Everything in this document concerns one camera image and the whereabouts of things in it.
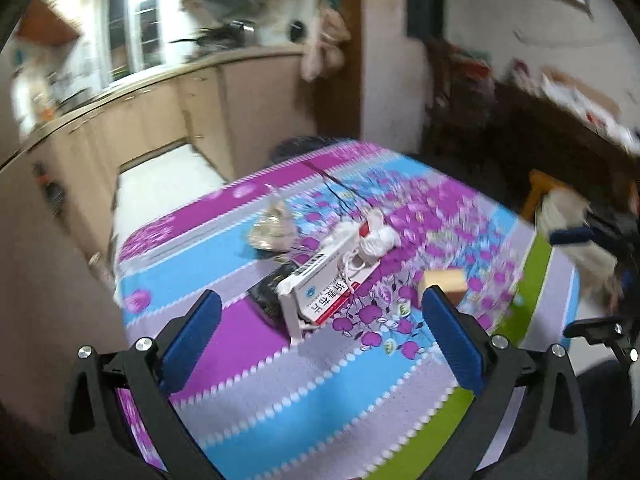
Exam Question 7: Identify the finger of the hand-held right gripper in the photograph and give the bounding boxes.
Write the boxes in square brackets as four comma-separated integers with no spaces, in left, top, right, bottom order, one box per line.
[549,211,637,266]
[564,317,640,363]

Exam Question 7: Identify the small tan wooden block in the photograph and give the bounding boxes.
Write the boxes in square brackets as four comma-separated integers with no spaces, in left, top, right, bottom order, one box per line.
[419,269,468,306]

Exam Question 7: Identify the clear crinkled wrapper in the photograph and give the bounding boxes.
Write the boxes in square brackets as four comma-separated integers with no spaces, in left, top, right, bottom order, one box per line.
[247,185,298,253]

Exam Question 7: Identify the kitchen window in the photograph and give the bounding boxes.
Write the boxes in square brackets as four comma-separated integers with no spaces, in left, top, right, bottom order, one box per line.
[97,0,168,78]

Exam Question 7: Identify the dark wooden dining table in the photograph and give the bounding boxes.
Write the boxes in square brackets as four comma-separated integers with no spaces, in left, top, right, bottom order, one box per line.
[480,80,640,201]

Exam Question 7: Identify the upper cabinet with ring handles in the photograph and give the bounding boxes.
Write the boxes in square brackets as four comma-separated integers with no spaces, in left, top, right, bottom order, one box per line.
[15,0,81,46]

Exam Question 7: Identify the steel kettle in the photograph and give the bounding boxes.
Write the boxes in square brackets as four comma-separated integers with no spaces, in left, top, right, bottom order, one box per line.
[227,19,257,46]

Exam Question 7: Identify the grey refrigerator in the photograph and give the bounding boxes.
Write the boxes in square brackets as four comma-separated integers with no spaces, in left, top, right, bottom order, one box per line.
[0,150,126,461]

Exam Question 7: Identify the white red medicine box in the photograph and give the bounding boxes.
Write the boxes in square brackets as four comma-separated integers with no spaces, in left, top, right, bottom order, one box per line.
[277,232,381,346]

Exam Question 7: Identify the black wok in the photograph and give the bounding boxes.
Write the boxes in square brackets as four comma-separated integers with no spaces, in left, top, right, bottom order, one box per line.
[167,25,236,47]

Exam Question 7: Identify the black packet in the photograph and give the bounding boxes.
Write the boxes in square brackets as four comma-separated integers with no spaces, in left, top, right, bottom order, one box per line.
[247,260,311,331]

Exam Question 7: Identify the dark wooden chair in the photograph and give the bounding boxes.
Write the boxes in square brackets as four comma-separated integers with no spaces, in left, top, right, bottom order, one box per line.
[425,37,496,126]

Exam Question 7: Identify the striped floral tablecloth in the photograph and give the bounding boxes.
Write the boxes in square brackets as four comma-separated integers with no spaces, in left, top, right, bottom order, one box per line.
[112,140,583,480]

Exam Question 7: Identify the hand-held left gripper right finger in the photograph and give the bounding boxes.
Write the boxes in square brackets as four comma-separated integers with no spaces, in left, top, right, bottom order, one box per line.
[421,285,588,480]

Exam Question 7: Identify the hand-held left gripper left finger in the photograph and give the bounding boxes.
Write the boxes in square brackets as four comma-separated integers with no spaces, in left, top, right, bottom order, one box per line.
[57,289,226,480]

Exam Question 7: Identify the beige lower kitchen cabinets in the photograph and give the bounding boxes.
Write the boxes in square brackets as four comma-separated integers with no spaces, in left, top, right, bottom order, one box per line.
[0,45,306,286]

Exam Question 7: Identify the white crumpled cloth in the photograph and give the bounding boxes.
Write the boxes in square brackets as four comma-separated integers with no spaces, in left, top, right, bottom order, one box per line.
[542,67,640,151]

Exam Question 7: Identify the hanging beige towel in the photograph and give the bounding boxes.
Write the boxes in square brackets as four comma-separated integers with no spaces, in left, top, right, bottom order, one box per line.
[300,7,348,83]

